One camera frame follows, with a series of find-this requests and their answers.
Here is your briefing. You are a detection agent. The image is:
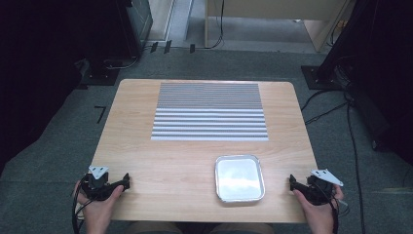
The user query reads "person's right hand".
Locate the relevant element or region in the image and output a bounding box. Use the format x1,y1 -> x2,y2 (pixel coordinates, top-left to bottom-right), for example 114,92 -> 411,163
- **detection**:
292,185 -> 345,225

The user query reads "long black floor cable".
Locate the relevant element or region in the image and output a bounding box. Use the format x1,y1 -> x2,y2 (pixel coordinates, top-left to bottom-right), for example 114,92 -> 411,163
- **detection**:
344,94 -> 367,234

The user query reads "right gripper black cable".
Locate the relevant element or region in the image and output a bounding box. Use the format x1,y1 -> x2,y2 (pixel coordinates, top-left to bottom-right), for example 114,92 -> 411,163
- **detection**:
326,186 -> 351,234

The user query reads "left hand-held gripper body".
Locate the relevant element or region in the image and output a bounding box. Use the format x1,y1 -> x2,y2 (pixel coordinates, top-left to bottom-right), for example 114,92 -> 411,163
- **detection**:
80,165 -> 122,201

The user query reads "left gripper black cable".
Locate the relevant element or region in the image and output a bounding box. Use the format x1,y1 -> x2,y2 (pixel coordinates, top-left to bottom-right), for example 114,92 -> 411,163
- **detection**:
71,175 -> 93,234

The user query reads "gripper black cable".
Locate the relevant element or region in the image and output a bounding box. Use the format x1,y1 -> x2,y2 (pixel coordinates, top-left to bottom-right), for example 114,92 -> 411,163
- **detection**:
326,186 -> 351,234
71,175 -> 93,234

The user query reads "black hanging cable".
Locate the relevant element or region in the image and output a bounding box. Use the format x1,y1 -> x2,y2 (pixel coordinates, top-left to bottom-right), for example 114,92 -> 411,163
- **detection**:
207,0 -> 226,51

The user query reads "grey white striped mat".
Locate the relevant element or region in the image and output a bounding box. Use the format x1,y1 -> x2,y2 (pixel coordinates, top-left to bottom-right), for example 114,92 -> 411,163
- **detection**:
150,82 -> 270,142

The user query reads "person's left hand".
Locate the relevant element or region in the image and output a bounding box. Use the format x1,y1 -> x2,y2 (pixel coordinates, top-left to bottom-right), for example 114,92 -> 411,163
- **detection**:
73,180 -> 125,225

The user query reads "black stand base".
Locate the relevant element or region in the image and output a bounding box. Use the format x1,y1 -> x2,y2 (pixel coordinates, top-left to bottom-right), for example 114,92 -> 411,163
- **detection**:
82,58 -> 122,87
300,64 -> 346,91

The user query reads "light wooden desk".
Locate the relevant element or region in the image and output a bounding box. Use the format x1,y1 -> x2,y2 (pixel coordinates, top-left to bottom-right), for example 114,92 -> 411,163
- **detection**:
204,0 -> 355,53

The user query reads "dark glass cabinet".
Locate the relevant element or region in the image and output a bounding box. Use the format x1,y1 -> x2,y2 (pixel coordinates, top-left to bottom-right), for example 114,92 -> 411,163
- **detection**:
125,0 -> 154,51

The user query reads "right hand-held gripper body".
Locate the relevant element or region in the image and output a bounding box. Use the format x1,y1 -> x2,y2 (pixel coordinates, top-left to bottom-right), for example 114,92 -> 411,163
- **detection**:
303,169 -> 345,206

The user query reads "shallow silver metal tray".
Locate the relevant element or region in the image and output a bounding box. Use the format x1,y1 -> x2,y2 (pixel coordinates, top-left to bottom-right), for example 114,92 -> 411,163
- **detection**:
213,154 -> 266,204

